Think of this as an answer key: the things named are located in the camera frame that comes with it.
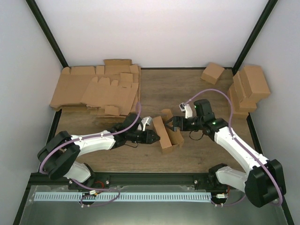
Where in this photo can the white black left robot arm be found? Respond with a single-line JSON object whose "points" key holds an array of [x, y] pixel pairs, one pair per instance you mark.
{"points": [[59, 157]]}

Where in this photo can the stack of flat cardboard blanks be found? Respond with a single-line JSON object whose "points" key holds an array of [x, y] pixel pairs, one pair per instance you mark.
{"points": [[109, 91]]}

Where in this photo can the top folded brown box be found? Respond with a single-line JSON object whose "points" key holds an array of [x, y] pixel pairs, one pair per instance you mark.
{"points": [[254, 83]]}

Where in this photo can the lower folded brown box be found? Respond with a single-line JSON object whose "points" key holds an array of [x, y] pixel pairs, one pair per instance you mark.
{"points": [[235, 112]]}

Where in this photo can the folded brown box tilted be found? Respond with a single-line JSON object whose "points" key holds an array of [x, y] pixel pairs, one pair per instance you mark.
{"points": [[212, 73]]}

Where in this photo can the black right frame post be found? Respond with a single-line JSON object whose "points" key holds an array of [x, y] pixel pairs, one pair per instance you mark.
{"points": [[270, 5]]}

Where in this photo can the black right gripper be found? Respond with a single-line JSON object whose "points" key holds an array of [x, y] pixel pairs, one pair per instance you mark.
{"points": [[176, 119]]}

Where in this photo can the brown cardboard box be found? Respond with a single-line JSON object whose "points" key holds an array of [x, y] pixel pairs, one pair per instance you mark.
{"points": [[169, 140]]}

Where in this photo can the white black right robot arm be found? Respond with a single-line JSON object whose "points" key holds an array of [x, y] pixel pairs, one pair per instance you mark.
{"points": [[262, 180]]}

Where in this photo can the light blue slotted cable duct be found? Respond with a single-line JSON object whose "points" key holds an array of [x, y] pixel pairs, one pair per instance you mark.
{"points": [[197, 197]]}

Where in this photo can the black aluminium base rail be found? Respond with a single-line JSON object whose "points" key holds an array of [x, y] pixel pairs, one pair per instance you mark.
{"points": [[113, 179]]}

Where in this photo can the black frame post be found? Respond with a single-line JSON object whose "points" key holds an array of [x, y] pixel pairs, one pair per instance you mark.
{"points": [[270, 5], [47, 31]]}

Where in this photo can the black left frame post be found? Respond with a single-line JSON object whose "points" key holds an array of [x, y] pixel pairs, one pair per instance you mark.
{"points": [[47, 31]]}

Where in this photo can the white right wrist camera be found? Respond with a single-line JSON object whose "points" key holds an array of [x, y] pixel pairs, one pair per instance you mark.
{"points": [[186, 109]]}

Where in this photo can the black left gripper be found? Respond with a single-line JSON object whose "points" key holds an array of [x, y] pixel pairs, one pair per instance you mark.
{"points": [[149, 135]]}

